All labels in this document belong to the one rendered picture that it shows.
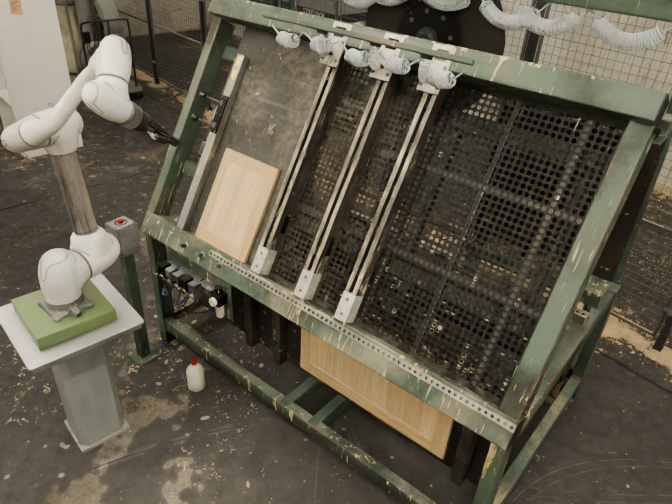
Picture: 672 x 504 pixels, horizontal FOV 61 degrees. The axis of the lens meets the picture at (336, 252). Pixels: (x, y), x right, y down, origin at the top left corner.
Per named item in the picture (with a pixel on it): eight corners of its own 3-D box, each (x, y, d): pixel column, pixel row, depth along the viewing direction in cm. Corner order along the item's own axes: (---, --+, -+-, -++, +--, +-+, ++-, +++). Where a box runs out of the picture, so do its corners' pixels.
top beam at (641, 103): (219, 20, 304) (206, 11, 295) (226, 1, 302) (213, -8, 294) (656, 130, 190) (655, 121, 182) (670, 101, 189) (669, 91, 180)
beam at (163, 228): (155, 232, 325) (139, 230, 316) (162, 212, 323) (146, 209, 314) (513, 445, 211) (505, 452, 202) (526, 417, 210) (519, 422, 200)
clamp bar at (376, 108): (299, 292, 261) (266, 290, 241) (396, 42, 245) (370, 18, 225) (315, 301, 256) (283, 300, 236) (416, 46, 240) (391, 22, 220)
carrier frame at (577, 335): (160, 337, 360) (143, 224, 315) (306, 253, 452) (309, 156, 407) (467, 567, 247) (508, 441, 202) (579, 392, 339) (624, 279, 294)
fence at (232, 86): (182, 227, 305) (176, 226, 302) (242, 56, 293) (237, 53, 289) (188, 230, 303) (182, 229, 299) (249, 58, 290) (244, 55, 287)
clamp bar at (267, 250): (256, 268, 275) (222, 265, 255) (346, 30, 260) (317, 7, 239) (271, 276, 270) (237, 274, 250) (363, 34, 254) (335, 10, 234)
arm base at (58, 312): (59, 327, 243) (56, 317, 240) (36, 303, 255) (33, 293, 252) (99, 309, 255) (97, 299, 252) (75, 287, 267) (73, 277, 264)
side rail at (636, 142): (506, 405, 214) (497, 409, 205) (632, 128, 199) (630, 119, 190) (526, 416, 210) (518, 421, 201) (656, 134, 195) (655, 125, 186)
